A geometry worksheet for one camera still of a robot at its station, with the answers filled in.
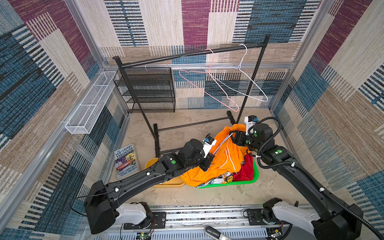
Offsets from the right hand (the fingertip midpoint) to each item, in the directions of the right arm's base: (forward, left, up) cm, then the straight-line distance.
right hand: (235, 135), depth 78 cm
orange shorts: (-6, +4, -7) cm, 10 cm away
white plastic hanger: (+44, +12, +11) cm, 47 cm away
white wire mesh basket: (+2, +73, +12) cm, 74 cm away
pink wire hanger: (+46, +30, +8) cm, 56 cm away
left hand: (-11, +11, -2) cm, 16 cm away
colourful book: (-4, +62, -20) cm, 66 cm away
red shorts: (-14, -6, -14) cm, 21 cm away
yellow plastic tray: (-19, +29, -10) cm, 36 cm away
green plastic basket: (-17, -10, -14) cm, 24 cm away
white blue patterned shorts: (-17, +5, -14) cm, 22 cm away
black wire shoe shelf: (+45, +50, -1) cm, 67 cm away
